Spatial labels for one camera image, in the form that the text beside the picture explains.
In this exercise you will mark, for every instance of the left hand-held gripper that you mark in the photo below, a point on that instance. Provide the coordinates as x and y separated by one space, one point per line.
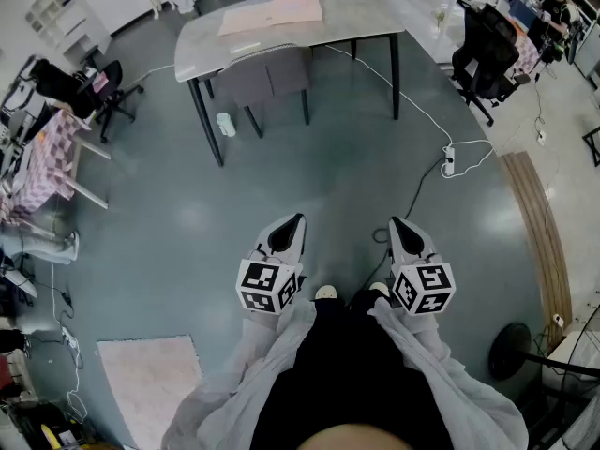
262 283

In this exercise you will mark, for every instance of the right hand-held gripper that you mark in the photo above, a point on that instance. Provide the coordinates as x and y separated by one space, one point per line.
424 286

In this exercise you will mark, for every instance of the person's left forearm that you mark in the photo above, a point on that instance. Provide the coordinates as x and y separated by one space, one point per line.
225 392

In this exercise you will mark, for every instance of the person's right forearm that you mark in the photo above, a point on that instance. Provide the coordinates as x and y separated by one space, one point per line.
450 382

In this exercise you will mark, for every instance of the person's right white shoe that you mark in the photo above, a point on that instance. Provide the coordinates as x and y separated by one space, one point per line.
379 288

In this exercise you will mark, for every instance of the person's white shoe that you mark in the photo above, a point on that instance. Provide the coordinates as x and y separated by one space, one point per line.
326 292
379 288

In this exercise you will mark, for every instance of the person's left white shoe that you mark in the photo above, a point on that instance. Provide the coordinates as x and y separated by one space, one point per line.
326 292

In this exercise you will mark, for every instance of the white power strip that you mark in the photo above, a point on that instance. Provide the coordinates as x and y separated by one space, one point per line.
449 160
69 338

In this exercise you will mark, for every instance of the white canister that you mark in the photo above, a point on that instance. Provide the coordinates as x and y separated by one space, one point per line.
226 124

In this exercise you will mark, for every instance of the wooden floor strip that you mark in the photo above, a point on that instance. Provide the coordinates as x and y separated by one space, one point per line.
539 242

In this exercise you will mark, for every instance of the person's black skirt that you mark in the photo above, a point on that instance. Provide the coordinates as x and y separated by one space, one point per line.
347 368

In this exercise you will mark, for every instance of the black standing fan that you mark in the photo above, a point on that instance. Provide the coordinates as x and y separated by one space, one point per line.
508 352

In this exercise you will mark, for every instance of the grey upholstered chair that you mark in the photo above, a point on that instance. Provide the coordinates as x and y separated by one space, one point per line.
262 78

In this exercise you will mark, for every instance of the pink rug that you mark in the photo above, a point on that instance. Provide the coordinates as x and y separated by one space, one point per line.
147 382

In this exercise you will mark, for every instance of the black mesh office chair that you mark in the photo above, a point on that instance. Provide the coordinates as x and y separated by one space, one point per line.
487 54

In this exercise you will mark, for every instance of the black swivel chair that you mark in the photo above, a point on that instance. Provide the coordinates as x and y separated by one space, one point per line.
112 96

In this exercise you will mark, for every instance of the pink folder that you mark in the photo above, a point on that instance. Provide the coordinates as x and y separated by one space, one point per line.
276 12

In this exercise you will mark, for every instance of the grey curved desk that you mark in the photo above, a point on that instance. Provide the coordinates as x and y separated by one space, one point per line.
356 17

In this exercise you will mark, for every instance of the pink checkered tablecloth table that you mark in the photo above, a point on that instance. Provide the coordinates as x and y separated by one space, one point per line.
42 167

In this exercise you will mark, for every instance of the black jacket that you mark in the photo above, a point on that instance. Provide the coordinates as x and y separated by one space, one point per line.
61 87

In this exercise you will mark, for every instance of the white cubby shelf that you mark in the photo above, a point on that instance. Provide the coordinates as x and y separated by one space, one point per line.
65 12

